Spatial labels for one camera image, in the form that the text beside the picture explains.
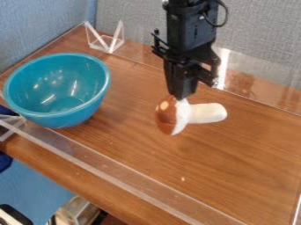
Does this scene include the blue cloth object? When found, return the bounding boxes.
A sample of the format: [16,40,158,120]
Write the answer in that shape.
[0,105,19,173]

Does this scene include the clear acrylic front barrier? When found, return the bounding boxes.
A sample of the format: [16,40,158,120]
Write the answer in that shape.
[15,121,245,225]

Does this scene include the clear acrylic left bracket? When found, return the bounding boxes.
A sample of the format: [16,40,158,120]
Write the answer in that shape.
[0,113,26,134]

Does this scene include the brown white plush mushroom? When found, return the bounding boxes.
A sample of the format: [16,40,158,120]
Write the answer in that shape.
[155,95,228,135]

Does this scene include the black white object below table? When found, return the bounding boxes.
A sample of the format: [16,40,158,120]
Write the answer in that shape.
[0,204,34,225]

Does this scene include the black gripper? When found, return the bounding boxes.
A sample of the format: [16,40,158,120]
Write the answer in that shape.
[151,7,221,100]

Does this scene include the clear acrylic corner bracket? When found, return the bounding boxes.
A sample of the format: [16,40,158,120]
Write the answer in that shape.
[83,21,125,54]

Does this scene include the blue bowl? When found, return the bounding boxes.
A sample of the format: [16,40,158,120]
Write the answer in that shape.
[4,53,111,128]

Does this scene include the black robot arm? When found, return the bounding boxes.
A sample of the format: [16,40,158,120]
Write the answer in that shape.
[151,0,229,100]

